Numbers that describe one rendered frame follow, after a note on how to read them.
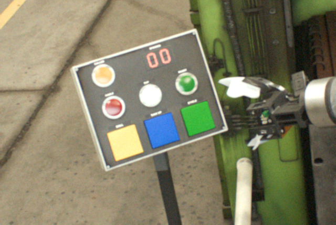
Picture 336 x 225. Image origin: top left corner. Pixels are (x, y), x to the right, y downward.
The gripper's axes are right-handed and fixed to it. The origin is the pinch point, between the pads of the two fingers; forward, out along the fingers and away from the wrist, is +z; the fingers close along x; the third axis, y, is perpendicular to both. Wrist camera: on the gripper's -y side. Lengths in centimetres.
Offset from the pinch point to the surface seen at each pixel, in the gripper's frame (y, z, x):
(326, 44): -74, 19, 18
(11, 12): -228, 337, 6
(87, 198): -81, 166, 71
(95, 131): -5.8, 49.2, 2.6
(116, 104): -12.8, 44.8, -1.0
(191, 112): -24.1, 33.2, 9.8
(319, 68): -61, 16, 20
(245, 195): -40, 43, 47
